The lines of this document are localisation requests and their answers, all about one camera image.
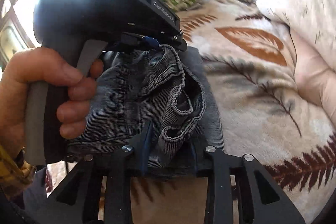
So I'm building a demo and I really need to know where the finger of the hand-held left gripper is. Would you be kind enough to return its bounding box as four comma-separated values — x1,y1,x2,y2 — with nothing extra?
105,32,164,53

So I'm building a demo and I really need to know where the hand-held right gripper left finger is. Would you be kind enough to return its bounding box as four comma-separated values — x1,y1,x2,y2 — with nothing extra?
47,121,154,224

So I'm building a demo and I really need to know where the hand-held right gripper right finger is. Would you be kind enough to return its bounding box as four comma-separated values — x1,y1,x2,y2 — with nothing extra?
189,143,306,224

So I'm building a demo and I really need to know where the person's left hand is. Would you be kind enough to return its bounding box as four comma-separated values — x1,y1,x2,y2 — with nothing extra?
0,47,104,151

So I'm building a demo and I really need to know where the leaf patterned fleece blanket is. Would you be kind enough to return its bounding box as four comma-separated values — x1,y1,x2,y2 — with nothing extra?
45,0,336,224

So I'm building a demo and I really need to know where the wooden framed glass window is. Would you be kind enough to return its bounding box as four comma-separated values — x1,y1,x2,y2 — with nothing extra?
0,0,53,64

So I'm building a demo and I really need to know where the person's dark clothing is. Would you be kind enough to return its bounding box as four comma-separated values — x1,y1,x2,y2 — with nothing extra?
24,165,66,214

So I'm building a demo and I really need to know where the pink cloth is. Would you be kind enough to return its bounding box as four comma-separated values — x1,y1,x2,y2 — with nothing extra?
289,25,336,122

